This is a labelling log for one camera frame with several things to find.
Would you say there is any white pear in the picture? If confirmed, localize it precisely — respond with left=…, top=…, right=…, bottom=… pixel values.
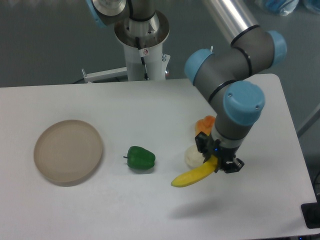
left=184, top=144, right=205, bottom=168

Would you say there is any green bell pepper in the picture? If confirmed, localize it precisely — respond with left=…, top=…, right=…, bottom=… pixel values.
left=123, top=146, right=156, bottom=171

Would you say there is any black box at edge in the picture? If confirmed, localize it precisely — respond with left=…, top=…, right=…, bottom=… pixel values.
left=301, top=202, right=320, bottom=229

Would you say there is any white pedestal foot bar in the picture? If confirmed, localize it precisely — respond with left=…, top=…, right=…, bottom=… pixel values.
left=81, top=67, right=127, bottom=83

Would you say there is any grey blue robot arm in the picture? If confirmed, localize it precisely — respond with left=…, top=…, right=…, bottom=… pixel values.
left=87, top=0, right=287, bottom=173

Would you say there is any beige round plate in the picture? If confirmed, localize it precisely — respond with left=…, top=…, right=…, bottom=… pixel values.
left=33, top=120, right=103, bottom=187

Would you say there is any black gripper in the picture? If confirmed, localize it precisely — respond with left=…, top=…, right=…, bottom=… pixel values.
left=194, top=131, right=245, bottom=174

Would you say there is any blue plastic bag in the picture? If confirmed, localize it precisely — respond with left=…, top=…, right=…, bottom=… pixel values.
left=254, top=0, right=299, bottom=17

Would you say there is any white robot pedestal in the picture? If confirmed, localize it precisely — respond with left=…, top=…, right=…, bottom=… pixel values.
left=114, top=10, right=171, bottom=82

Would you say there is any yellow banana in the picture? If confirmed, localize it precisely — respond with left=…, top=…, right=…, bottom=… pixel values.
left=171, top=155, right=218, bottom=188

